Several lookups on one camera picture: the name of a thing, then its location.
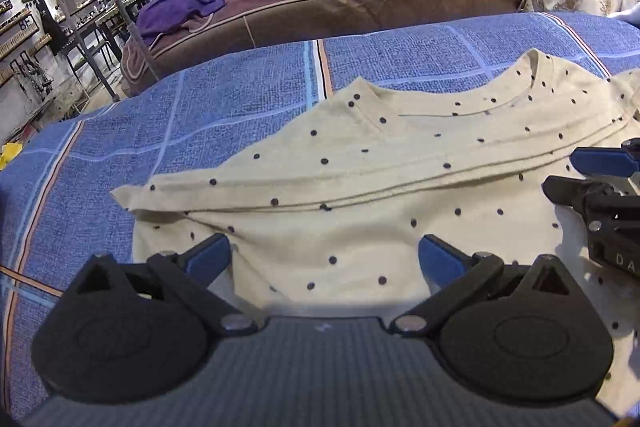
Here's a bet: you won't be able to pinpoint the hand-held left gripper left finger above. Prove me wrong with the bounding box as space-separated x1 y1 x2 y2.
70 233 261 336

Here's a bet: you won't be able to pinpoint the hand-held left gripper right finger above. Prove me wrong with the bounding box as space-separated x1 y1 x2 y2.
389 235 571 337

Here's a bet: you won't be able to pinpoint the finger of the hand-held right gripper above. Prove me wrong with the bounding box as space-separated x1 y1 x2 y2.
542 175 608 214
570 138 640 178

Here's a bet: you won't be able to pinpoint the cream dotted shirt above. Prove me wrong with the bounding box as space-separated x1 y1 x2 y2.
110 48 640 423

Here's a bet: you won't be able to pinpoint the pale grey cloth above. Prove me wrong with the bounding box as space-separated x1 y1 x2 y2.
609 2 640 28

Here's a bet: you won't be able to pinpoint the blue checked bedsheet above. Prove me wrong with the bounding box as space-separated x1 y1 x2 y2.
0 11 640 423

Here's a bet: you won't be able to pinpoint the yellow cloth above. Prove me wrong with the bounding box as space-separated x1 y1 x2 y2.
0 141 24 171

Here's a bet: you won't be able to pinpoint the purple cloth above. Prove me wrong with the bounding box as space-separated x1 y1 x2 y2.
135 0 242 42

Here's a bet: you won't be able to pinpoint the dining table with chairs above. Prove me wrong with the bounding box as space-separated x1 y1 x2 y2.
59 0 203 102

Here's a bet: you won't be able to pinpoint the wall display shelves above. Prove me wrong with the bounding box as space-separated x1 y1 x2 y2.
0 0 101 80

